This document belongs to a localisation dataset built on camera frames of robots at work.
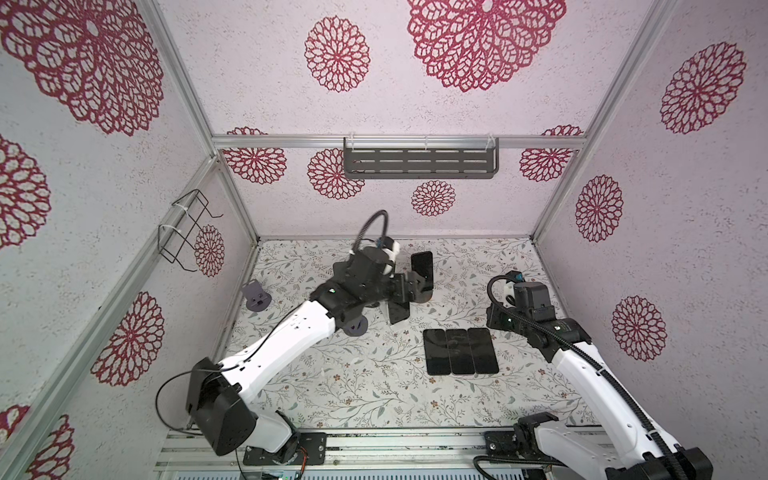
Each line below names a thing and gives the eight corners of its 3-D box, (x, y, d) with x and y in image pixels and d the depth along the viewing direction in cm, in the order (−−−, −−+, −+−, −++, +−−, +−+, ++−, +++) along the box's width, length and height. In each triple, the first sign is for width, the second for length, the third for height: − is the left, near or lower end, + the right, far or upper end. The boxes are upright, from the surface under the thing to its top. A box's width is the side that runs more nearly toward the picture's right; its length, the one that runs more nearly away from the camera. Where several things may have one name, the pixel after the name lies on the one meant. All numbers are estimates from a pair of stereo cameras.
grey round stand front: (351, 341, 94) (349, 333, 90) (346, 334, 96) (344, 326, 91) (368, 330, 97) (368, 321, 93) (363, 323, 99) (362, 314, 94)
